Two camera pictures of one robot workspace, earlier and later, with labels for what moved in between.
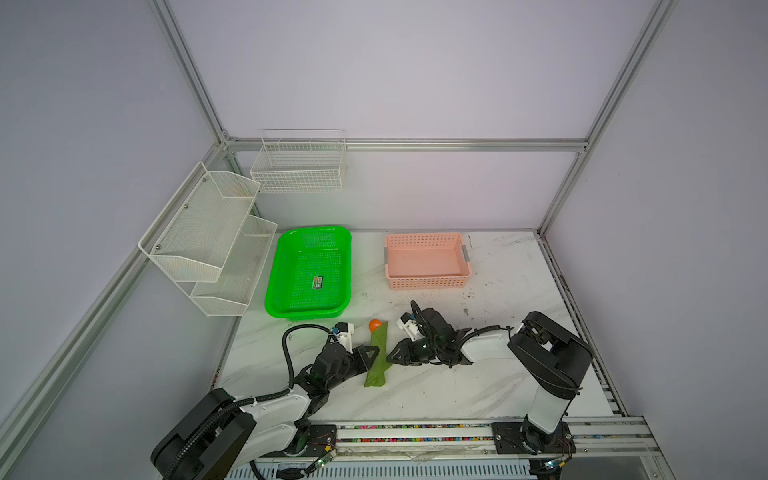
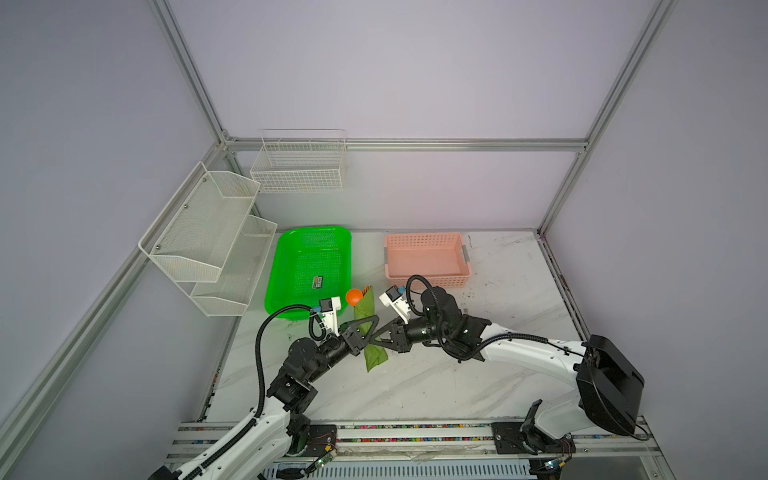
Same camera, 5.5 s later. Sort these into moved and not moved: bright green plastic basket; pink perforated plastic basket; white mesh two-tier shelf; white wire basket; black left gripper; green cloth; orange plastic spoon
Moved: orange plastic spoon; black left gripper; green cloth
Not moved: white mesh two-tier shelf; white wire basket; pink perforated plastic basket; bright green plastic basket
